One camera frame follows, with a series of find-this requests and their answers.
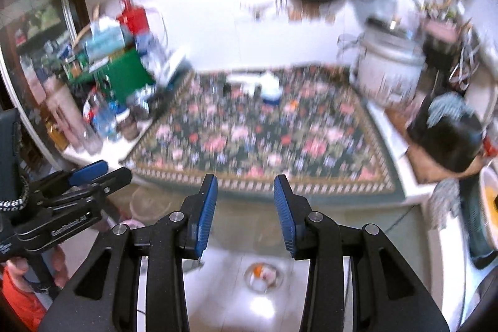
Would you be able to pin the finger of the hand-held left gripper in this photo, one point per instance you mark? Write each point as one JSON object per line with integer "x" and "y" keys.
{"x": 105, "y": 182}
{"x": 89, "y": 170}

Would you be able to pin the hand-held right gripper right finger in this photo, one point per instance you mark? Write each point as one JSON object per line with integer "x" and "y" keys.
{"x": 284, "y": 215}

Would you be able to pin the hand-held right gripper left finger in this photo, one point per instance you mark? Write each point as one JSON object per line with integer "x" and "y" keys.
{"x": 208, "y": 215}

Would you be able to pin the clear plastic bowl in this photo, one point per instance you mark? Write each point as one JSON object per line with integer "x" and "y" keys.
{"x": 262, "y": 275}

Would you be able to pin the orange sleeved left forearm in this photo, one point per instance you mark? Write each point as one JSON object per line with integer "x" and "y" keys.
{"x": 19, "y": 306}

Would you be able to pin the person's left hand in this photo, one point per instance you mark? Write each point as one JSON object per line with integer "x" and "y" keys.
{"x": 16, "y": 269}

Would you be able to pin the beige base cabinet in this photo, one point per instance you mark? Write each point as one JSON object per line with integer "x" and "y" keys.
{"x": 245, "y": 219}

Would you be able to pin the pink rimmed bin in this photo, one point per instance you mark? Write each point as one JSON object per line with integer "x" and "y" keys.
{"x": 146, "y": 205}

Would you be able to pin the yellow oil bottle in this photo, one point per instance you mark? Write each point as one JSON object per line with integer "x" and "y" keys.
{"x": 56, "y": 135}

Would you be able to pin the clear plastic bottle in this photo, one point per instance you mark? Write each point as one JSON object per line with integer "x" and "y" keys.
{"x": 103, "y": 118}

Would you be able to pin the glass jar with dark lid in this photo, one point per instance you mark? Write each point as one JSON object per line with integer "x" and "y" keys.
{"x": 126, "y": 124}

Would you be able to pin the stack of pink cups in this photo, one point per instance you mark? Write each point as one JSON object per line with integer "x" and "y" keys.
{"x": 62, "y": 110}

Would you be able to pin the floral table cloth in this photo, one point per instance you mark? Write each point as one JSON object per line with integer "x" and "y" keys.
{"x": 253, "y": 145}

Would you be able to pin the green box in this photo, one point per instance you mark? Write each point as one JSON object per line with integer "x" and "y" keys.
{"x": 120, "y": 75}

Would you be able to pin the small blue object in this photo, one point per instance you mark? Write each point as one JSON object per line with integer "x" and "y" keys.
{"x": 271, "y": 97}

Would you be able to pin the teal tissue box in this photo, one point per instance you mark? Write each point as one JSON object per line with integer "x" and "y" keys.
{"x": 105, "y": 38}

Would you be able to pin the white plastic bag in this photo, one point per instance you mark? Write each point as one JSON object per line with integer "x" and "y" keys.
{"x": 269, "y": 81}

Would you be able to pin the flat white tray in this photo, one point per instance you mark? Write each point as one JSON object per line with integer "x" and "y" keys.
{"x": 241, "y": 78}

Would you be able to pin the wooden cutting board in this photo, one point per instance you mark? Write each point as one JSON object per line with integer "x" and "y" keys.
{"x": 420, "y": 166}

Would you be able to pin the glass door display cabinet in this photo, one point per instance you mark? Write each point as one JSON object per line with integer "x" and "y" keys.
{"x": 35, "y": 24}

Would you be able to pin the red plastic container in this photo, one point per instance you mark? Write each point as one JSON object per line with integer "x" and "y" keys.
{"x": 132, "y": 19}

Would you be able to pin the grey dish cloth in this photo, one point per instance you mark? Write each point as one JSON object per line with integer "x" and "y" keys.
{"x": 443, "y": 199}

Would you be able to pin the black clay pot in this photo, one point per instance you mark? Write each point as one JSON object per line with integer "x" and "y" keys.
{"x": 443, "y": 145}

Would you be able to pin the white rice cooker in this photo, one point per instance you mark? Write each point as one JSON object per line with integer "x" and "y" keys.
{"x": 389, "y": 71}

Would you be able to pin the grey blue rag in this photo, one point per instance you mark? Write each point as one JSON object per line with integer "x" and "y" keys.
{"x": 447, "y": 108}

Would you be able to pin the pot with yellow lid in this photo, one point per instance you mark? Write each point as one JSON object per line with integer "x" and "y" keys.
{"x": 486, "y": 207}

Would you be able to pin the pink utensil bowl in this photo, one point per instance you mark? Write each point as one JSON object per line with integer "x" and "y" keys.
{"x": 439, "y": 32}

